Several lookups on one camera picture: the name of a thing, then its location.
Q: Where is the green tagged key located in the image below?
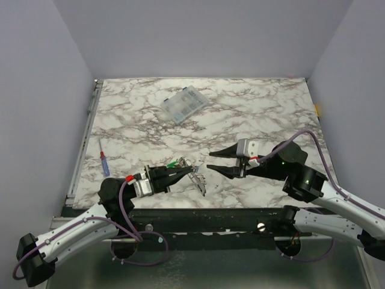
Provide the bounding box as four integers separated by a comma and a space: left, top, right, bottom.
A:
167, 161, 178, 168

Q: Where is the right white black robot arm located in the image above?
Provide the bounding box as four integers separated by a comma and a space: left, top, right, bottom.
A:
207, 138, 384, 260

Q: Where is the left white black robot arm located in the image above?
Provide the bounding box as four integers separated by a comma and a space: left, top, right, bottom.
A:
12, 166, 194, 288

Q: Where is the red blue screwdriver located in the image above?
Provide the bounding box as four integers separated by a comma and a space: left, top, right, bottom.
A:
98, 139, 110, 177

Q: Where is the clear plastic organizer box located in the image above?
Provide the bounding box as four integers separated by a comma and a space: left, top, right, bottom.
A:
161, 85, 209, 125

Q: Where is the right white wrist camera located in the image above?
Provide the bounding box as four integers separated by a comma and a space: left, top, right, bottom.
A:
236, 138, 259, 168

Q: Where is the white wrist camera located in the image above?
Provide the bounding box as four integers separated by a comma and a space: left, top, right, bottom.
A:
236, 138, 259, 168
134, 178, 154, 198

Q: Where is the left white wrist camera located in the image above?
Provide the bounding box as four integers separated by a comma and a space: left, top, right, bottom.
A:
134, 178, 154, 198

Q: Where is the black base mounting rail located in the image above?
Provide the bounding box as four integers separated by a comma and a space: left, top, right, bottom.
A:
127, 206, 298, 250

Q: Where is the aluminium extrusion frame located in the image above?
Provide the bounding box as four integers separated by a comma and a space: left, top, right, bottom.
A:
49, 217, 75, 231

